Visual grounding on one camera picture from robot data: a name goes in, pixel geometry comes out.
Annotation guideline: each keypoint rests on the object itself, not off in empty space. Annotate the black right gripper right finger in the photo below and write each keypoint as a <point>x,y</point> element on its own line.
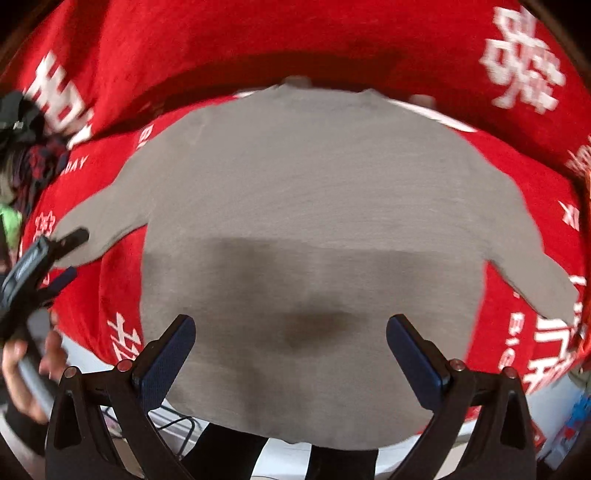
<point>502,443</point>

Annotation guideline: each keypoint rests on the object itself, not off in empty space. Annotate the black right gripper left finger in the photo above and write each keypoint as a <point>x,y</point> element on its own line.
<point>79,445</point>

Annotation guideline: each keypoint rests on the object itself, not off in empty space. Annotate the grey knit sweater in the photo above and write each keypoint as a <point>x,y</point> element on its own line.
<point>291,225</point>

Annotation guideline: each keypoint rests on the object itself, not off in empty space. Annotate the person's left hand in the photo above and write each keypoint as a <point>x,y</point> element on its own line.
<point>18,377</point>

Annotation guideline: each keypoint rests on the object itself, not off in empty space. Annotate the black cap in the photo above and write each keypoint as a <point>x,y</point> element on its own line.
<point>21,120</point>

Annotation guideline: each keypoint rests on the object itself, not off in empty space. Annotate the red blanket with white letters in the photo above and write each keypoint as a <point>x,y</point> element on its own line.
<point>115,74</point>

